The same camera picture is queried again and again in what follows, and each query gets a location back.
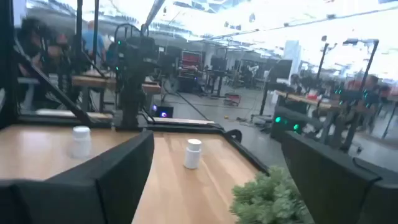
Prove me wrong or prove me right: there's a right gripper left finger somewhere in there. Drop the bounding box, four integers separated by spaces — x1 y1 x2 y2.
0 130 155 224

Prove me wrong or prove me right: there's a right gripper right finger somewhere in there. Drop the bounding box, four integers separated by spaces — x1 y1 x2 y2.
281 130 398 224

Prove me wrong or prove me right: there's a white pill bottle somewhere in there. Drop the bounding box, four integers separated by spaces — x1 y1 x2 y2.
70 125 93 159
183 138 203 170

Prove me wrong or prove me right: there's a green artificial potted plant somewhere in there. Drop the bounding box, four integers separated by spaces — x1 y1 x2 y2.
229 166 312 224

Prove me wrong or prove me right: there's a black device with green lights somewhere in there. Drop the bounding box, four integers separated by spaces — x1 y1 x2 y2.
269 105 323 142

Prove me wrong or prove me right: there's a wooden workbench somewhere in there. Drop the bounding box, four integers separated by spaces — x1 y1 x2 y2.
275 90 343 110
71 73 162 96

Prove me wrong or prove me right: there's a person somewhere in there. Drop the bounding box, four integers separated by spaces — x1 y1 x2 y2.
357 74 382 131
17 17 71 103
81 20 106 63

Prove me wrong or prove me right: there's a black computer box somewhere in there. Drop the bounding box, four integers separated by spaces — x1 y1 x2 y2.
151 104 175 119

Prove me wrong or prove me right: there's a black monitor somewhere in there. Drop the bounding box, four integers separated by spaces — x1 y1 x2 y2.
269 58 294 83

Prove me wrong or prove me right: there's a red bin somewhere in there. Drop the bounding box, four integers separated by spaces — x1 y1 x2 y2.
223 92 243 107

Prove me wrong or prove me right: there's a red shelf rack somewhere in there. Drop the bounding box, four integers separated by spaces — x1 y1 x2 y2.
178 49 205 93

